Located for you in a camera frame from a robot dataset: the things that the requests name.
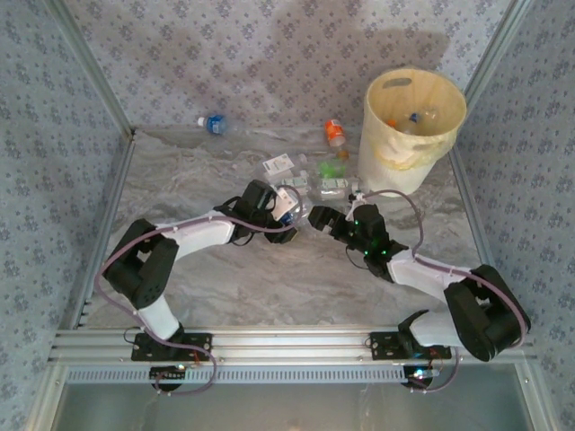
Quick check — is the clear bottle white square label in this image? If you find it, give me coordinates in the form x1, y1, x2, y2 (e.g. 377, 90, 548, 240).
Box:
256, 152, 311, 180

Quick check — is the grey slotted cable duct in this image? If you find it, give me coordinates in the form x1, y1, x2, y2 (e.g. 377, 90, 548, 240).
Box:
66, 364, 408, 386

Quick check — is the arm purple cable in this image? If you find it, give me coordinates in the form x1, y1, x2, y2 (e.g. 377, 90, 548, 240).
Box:
97, 186, 303, 397
357, 188, 531, 396

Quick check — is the blue label clear water bottle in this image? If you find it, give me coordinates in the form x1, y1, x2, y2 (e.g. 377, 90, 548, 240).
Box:
196, 114, 246, 136
280, 199, 315, 228

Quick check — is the orange label bottle gold cap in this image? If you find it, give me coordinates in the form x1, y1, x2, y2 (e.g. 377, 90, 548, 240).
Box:
323, 119, 350, 162

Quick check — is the yellowish plastic bin liner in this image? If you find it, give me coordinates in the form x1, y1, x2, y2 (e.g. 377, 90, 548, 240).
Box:
375, 129, 456, 172

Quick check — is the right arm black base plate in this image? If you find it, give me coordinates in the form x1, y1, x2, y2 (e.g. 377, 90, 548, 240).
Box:
368, 330, 453, 361

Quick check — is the grey metal panel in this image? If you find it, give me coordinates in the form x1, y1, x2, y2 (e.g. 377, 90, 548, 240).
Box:
44, 363, 535, 431

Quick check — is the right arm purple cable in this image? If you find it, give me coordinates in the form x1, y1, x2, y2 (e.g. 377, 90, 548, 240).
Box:
357, 188, 531, 396

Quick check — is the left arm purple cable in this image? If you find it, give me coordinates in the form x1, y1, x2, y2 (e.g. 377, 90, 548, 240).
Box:
97, 186, 303, 397

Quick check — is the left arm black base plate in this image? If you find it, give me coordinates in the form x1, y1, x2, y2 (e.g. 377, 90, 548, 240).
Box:
129, 330, 213, 363

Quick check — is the cream plastic bin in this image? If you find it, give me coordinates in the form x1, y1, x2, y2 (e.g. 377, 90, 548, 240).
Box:
358, 66, 468, 198

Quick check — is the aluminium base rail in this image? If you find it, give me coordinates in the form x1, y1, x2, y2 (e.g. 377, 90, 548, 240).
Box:
48, 326, 538, 365

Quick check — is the aluminium side rail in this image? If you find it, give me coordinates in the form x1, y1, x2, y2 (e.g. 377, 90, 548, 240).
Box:
53, 129, 138, 333

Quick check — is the aluminium frame post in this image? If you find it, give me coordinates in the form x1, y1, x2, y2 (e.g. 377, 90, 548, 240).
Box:
462, 0, 540, 102
44, 0, 138, 138

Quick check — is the clear Pepsi bottle blue label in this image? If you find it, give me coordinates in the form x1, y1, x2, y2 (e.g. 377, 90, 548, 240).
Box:
406, 106, 439, 131

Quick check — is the clear bottle teal white label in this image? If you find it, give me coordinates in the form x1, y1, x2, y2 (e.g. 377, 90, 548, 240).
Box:
314, 177, 360, 201
276, 175, 315, 198

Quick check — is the clear bottle green label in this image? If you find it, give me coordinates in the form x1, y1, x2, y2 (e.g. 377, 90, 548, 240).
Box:
309, 159, 349, 180

